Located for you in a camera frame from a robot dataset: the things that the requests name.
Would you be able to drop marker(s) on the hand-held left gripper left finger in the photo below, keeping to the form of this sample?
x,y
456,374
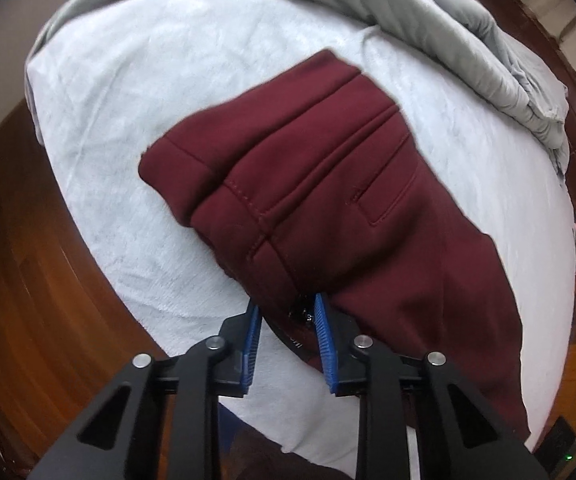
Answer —
x,y
252,345

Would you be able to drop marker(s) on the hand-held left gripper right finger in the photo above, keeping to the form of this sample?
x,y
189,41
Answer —
x,y
326,345

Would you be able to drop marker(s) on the maroon pants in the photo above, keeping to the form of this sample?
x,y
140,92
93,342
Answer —
x,y
347,210

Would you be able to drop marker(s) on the white fleece bed blanket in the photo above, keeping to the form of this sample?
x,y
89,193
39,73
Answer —
x,y
168,150

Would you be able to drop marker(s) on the black electronic box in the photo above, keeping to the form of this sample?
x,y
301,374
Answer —
x,y
557,442

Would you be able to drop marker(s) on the grey duvet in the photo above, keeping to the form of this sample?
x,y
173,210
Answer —
x,y
417,15

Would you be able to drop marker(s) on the dark wooden headboard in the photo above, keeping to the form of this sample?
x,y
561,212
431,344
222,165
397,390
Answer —
x,y
542,45

